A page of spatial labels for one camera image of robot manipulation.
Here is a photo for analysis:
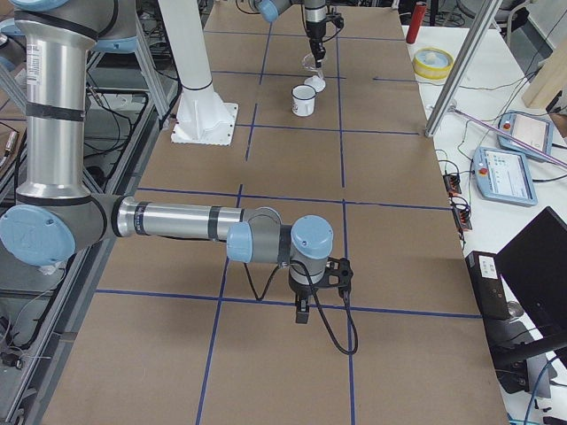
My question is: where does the aluminium frame post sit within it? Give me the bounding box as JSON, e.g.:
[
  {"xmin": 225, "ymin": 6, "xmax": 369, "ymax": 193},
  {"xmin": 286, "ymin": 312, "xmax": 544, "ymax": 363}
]
[{"xmin": 424, "ymin": 0, "xmax": 501, "ymax": 137}]

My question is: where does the white enamel mug lid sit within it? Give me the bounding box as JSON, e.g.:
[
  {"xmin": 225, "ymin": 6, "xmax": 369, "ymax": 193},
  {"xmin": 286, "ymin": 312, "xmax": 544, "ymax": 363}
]
[{"xmin": 304, "ymin": 75, "xmax": 326, "ymax": 93}]

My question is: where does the black connector block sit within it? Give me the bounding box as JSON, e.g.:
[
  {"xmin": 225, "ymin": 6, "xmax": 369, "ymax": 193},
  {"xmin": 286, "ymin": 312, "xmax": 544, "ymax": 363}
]
[
  {"xmin": 452, "ymin": 204, "xmax": 472, "ymax": 231},
  {"xmin": 443, "ymin": 173, "xmax": 462, "ymax": 197}
]

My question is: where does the black computer box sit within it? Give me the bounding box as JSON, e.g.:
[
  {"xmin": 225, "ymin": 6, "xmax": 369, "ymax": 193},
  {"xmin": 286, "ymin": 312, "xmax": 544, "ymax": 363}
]
[{"xmin": 466, "ymin": 251, "xmax": 511, "ymax": 345}]

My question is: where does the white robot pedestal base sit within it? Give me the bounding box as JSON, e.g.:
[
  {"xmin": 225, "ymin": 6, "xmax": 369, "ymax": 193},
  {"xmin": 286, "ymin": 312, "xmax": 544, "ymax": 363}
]
[{"xmin": 159, "ymin": 0, "xmax": 238, "ymax": 146}]

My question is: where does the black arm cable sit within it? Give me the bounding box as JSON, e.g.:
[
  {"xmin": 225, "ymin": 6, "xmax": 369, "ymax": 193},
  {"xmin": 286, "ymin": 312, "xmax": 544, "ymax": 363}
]
[{"xmin": 242, "ymin": 260, "xmax": 360, "ymax": 355}]

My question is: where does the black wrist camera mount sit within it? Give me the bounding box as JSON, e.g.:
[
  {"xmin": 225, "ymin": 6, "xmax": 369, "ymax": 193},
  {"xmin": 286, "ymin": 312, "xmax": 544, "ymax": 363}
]
[
  {"xmin": 316, "ymin": 257, "xmax": 353, "ymax": 300},
  {"xmin": 326, "ymin": 8, "xmax": 345, "ymax": 31}
]

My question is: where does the wooden board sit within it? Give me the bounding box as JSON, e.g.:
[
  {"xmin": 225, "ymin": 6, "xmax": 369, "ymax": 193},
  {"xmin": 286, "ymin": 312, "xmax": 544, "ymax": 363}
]
[{"xmin": 522, "ymin": 40, "xmax": 567, "ymax": 109}]

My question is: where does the white enamel mug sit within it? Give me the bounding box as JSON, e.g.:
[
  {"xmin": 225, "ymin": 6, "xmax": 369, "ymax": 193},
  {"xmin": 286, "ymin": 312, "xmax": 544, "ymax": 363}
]
[{"xmin": 291, "ymin": 84, "xmax": 317, "ymax": 117}]

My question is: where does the teach pendant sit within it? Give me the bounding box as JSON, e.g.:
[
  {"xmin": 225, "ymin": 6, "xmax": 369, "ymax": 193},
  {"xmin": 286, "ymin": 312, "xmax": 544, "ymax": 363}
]
[
  {"xmin": 473, "ymin": 146, "xmax": 538, "ymax": 206},
  {"xmin": 498, "ymin": 111, "xmax": 553, "ymax": 161}
]

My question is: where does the black laptop monitor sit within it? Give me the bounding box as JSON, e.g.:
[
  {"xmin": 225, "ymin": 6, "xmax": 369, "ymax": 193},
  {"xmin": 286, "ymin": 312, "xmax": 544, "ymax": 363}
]
[{"xmin": 496, "ymin": 206, "xmax": 566, "ymax": 330}]

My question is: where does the clear glass funnel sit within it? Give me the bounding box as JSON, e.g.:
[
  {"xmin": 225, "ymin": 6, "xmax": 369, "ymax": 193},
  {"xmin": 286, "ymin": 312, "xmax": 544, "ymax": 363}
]
[{"xmin": 301, "ymin": 53, "xmax": 324, "ymax": 80}]

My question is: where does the red cylinder bottle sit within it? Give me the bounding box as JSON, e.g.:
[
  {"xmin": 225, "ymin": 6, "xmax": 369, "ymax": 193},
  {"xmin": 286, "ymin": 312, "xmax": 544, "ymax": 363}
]
[{"xmin": 406, "ymin": 1, "xmax": 427, "ymax": 44}]

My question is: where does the far teach pendant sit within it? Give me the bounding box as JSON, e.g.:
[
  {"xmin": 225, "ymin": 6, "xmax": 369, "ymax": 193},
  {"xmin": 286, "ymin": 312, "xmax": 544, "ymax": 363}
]
[{"xmin": 498, "ymin": 111, "xmax": 553, "ymax": 161}]

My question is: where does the yellow tape roll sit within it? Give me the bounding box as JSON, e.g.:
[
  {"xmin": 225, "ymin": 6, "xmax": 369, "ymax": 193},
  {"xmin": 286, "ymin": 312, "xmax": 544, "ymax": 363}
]
[{"xmin": 412, "ymin": 47, "xmax": 454, "ymax": 80}]

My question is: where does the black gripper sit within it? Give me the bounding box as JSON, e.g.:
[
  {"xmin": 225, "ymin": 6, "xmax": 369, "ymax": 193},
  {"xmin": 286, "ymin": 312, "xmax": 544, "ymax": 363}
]
[
  {"xmin": 291, "ymin": 282, "xmax": 312, "ymax": 324},
  {"xmin": 307, "ymin": 20, "xmax": 326, "ymax": 68}
]

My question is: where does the near teach pendant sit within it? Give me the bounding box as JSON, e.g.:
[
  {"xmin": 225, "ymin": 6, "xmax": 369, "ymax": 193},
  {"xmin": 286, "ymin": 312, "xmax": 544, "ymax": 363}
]
[{"xmin": 473, "ymin": 146, "xmax": 538, "ymax": 206}]

